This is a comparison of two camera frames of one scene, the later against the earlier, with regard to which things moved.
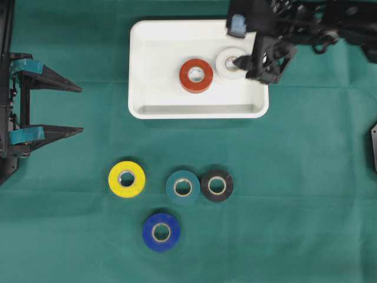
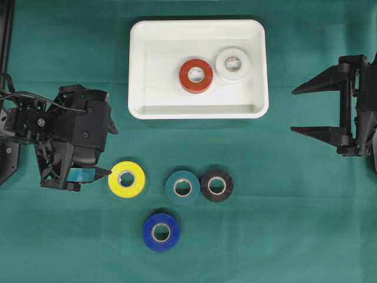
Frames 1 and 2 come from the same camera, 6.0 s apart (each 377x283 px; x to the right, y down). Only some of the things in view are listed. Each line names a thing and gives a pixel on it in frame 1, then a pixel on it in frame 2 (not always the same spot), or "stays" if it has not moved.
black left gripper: [10, 105] -> [77, 115]
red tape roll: [192, 86] stays
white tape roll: [221, 68] stays
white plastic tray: [157, 50] stays
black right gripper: [298, 23] -> [341, 137]
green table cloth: [288, 197] stays
